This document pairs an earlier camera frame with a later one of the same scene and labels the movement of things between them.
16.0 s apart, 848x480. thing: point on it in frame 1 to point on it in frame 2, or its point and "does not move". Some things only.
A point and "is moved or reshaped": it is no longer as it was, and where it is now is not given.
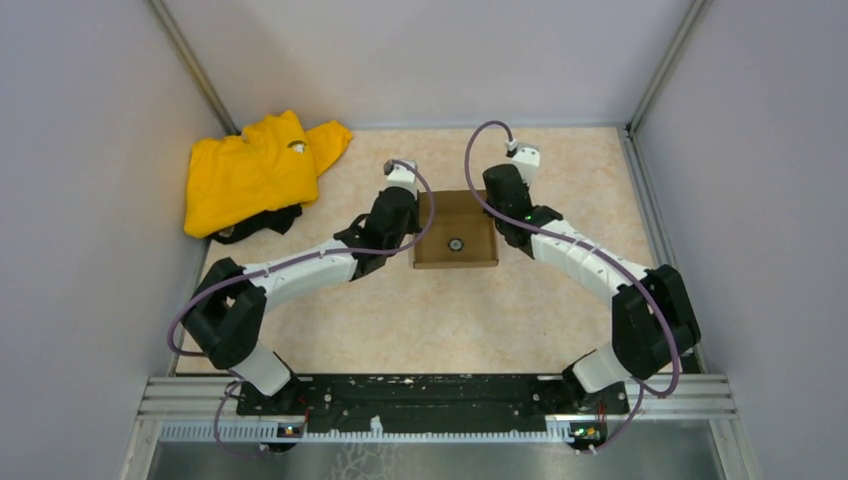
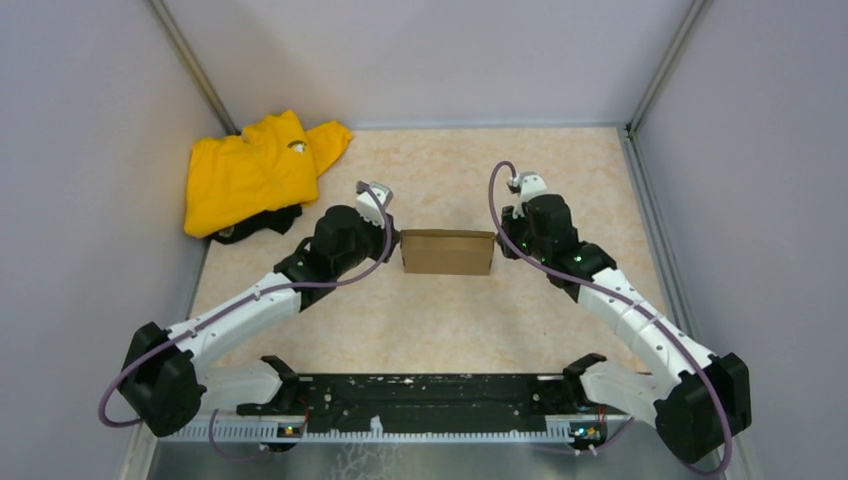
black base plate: [439, 402] does not move
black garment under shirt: [278, 219] does not move
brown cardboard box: [463, 232] is moved or reshaped
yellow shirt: [272, 162] does not move
